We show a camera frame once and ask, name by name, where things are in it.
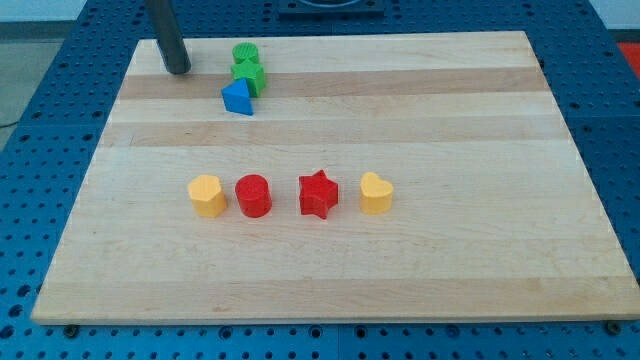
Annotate green circle block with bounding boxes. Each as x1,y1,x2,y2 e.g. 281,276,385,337
232,42,260,64

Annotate red star block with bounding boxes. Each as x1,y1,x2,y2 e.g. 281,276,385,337
299,170,339,220

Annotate yellow heart block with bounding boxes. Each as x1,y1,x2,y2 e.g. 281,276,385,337
360,172,394,215

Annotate red cylinder block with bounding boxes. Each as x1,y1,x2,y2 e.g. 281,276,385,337
235,174,272,218

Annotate wooden board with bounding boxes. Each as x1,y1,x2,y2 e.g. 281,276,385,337
32,31,639,325

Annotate yellow hexagon block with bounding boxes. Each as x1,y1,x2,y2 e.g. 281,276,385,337
187,174,228,218

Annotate blue triangle block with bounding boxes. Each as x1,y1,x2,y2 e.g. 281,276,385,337
221,78,253,116

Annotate green star block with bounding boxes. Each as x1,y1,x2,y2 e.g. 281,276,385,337
231,60,266,98

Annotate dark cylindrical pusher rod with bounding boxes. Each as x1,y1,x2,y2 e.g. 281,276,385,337
144,0,191,75

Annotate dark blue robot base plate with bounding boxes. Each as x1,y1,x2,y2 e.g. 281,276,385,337
275,0,385,20

